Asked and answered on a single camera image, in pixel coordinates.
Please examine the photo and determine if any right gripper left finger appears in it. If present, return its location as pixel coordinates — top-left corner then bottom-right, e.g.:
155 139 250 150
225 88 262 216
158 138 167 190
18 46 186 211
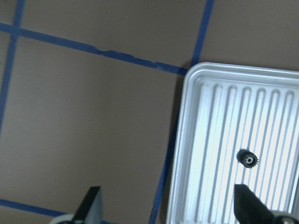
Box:
71 186 103 224

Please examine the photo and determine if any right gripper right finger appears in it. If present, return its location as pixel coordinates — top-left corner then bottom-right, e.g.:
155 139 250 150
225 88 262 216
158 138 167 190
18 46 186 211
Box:
234 184 276 224

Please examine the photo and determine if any small black bearing gear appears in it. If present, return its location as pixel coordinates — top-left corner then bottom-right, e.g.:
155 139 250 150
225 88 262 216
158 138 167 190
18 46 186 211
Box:
236 149 258 168

